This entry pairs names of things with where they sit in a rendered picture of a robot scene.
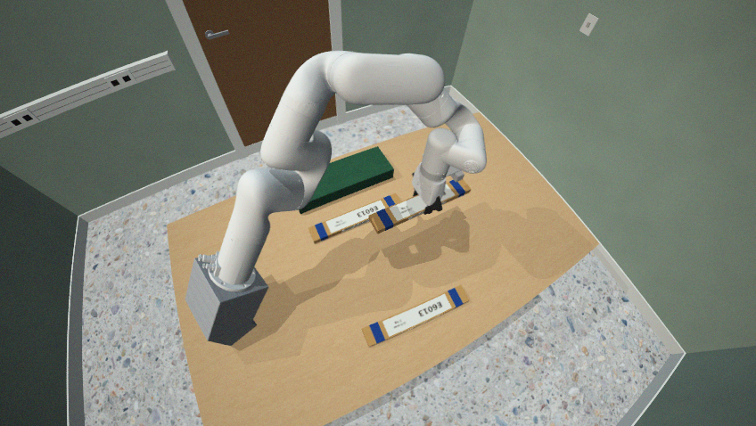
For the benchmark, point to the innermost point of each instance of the tan welding electrode pack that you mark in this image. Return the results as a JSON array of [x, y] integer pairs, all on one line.
[[351, 219]]

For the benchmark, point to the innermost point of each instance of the tan cardboard pack with blue bands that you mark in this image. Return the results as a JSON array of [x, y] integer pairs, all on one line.
[[414, 316]]

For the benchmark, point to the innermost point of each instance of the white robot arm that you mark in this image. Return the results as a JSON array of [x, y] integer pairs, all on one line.
[[290, 144]]

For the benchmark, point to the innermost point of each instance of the dark green low platform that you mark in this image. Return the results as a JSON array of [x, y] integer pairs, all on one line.
[[349, 175]]

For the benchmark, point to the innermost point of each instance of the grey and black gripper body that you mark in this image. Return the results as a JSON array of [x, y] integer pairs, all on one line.
[[428, 190]]

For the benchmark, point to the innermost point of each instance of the cardboard welding electrode pack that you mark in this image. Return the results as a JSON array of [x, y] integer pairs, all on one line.
[[401, 212]]

